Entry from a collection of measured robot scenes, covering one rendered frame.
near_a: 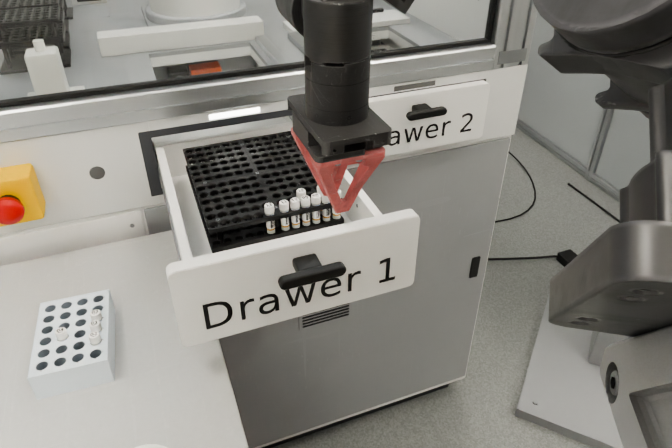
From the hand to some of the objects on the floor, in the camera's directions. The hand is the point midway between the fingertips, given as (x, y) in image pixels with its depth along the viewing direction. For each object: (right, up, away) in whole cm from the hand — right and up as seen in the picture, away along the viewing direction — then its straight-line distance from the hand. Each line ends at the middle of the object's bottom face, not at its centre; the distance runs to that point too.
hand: (336, 196), depth 55 cm
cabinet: (-28, -41, +120) cm, 130 cm away
